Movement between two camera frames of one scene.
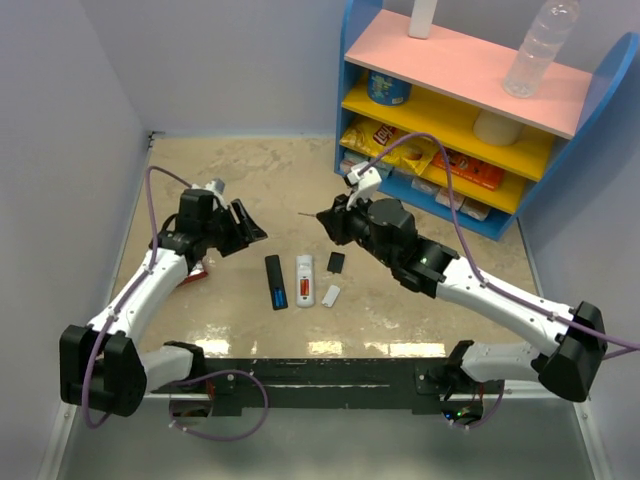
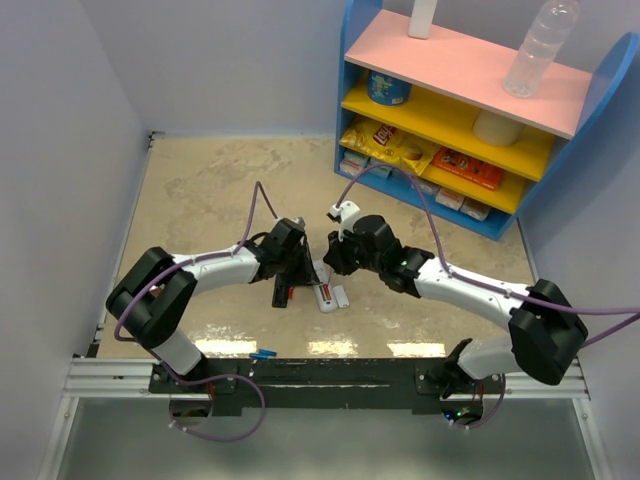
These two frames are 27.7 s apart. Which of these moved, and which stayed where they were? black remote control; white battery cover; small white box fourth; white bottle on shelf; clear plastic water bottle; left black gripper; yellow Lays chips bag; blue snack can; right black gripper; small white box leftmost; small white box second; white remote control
Moved: right black gripper; left black gripper; white battery cover; white remote control
Stayed: blue snack can; small white box second; small white box fourth; yellow Lays chips bag; small white box leftmost; clear plastic water bottle; white bottle on shelf; black remote control
